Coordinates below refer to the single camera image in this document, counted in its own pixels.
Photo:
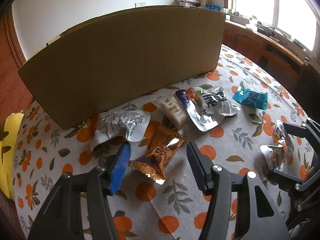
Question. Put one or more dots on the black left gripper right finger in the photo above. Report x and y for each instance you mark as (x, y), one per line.
(257, 214)

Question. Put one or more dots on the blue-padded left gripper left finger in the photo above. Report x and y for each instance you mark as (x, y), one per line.
(60, 215)

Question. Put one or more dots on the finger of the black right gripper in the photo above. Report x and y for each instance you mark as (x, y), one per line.
(302, 191)

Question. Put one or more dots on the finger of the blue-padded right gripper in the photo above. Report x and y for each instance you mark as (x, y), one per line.
(308, 130)

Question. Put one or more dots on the silver orange snack pouch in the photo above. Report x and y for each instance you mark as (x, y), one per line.
(279, 153)

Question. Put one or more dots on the teal foil snack packet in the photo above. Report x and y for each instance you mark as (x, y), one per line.
(251, 98)

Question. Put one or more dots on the silver white pouch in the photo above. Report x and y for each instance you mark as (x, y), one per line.
(129, 124)

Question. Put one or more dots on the wooden cabinet under window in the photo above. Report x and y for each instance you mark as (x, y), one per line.
(299, 76)

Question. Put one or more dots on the orange-print white bedsheet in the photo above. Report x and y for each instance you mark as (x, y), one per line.
(188, 161)

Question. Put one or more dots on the yellow pillow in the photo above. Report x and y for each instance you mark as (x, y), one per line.
(8, 142)

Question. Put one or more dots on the silver blue snack pouch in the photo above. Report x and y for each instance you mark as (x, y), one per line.
(206, 107)

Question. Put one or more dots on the copper foil snack packet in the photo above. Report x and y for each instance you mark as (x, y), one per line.
(163, 146)

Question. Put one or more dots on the clutter on cabinet top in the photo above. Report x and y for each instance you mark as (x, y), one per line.
(294, 18)

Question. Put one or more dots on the cream snack bar packet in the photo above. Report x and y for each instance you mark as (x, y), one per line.
(172, 109)

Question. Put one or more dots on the brown cardboard box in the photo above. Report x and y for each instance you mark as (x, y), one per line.
(112, 59)

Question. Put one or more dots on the white wall switch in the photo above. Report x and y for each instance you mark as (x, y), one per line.
(140, 4)

